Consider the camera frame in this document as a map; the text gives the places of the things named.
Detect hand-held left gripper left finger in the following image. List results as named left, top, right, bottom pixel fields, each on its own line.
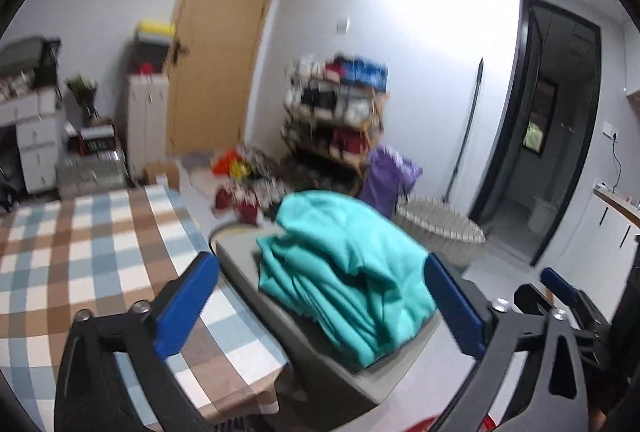
left=54, top=251, right=220, bottom=432

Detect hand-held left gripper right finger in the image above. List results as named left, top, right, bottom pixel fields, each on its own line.
left=424, top=253, right=588, bottom=432

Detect wooden shoe rack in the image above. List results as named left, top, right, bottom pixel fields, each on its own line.
left=280, top=55, right=391, bottom=198

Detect brown blue plaid blanket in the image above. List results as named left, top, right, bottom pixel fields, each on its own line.
left=0, top=186, right=293, bottom=432

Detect purple plastic bag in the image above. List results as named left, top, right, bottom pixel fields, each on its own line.
left=356, top=147, right=423, bottom=220

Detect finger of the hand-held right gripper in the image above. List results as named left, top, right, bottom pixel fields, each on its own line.
left=514, top=285, right=566, bottom=313
left=541, top=267, right=608, bottom=330

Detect grey framed mirror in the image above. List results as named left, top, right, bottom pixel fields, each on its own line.
left=0, top=36, right=48, bottom=70

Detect teal zip jacket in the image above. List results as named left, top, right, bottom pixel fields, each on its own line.
left=256, top=191, right=438, bottom=369

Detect wooden door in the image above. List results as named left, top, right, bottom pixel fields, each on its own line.
left=165, top=0, right=285, bottom=158

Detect wall socket with cable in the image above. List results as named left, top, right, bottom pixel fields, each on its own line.
left=602, top=122, right=625, bottom=193

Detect silver ribbed suitcase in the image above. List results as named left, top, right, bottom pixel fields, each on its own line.
left=54, top=149, right=128, bottom=200

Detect rows of stored sneakers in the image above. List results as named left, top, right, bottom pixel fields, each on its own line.
left=282, top=55, right=390, bottom=163

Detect white upright suitcase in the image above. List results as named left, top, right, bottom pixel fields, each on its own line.
left=125, top=73, right=171, bottom=183

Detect clutter of papers and packets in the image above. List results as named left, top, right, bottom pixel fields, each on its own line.
left=0, top=70, right=36, bottom=100

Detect white bin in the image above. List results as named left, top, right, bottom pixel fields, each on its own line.
left=527, top=196, right=560, bottom=235

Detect red plastic bag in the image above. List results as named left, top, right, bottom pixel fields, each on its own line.
left=211, top=149, right=238, bottom=175

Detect white dresser with drawers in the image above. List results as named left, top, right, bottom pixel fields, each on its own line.
left=0, top=85, right=63, bottom=195

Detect black backpack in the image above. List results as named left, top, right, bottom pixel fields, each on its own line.
left=0, top=147, right=21, bottom=213

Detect wicker laundry basket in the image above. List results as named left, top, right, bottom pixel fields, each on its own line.
left=395, top=193, right=487, bottom=263

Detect heap of loose shoes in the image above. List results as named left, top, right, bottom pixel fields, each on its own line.
left=212, top=145, right=361, bottom=225

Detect black framed doorway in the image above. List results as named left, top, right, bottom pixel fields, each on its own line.
left=467, top=0, right=603, bottom=268

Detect small cardboard box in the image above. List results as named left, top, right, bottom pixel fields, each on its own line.
left=144, top=161, right=182, bottom=187

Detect black wrapped bouquet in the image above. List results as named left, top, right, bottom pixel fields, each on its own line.
left=65, top=75, right=101, bottom=123

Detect white counter cabinet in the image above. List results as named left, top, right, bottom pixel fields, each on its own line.
left=565, top=185, right=640, bottom=328

